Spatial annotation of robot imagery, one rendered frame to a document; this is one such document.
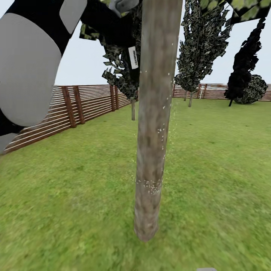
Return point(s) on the bush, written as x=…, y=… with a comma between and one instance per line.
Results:
x=256, y=90

